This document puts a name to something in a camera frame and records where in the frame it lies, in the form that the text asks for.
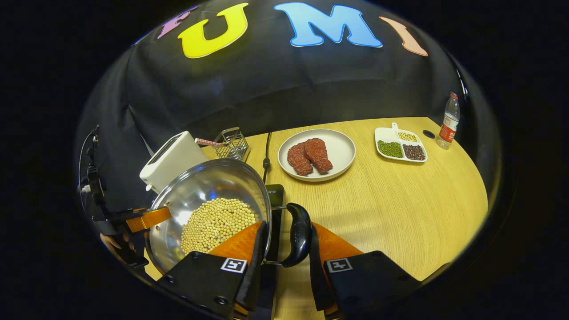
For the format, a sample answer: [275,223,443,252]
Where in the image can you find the clear water bottle red label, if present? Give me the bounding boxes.
[436,92,461,150]

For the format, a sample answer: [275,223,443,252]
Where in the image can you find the white divided bean dish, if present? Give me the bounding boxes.
[374,122,429,164]

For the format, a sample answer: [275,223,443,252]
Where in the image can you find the white toaster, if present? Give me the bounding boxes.
[139,131,209,194]

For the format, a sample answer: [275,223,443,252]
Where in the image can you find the white round plate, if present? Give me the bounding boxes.
[277,128,357,182]

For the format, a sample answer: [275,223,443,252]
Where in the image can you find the red steak piece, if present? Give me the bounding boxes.
[304,138,333,174]
[287,142,314,176]

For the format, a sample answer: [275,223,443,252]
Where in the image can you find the wire mesh holder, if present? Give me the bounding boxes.
[213,127,249,161]

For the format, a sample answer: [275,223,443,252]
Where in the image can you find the black power cable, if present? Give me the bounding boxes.
[261,132,272,184]

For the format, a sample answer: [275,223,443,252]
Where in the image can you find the steel pot with black handles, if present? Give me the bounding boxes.
[144,159,313,274]

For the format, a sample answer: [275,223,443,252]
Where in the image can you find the heap of soybeans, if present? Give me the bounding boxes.
[180,198,260,255]

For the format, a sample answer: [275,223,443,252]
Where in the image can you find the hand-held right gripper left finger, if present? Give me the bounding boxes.
[156,220,268,318]

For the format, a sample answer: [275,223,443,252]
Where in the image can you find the black induction cooktop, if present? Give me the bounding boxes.
[260,184,285,320]

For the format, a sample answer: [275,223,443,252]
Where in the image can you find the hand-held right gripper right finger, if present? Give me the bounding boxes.
[309,222,423,318]

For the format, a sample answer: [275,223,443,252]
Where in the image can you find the black backdrop cloth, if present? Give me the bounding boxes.
[76,0,489,214]

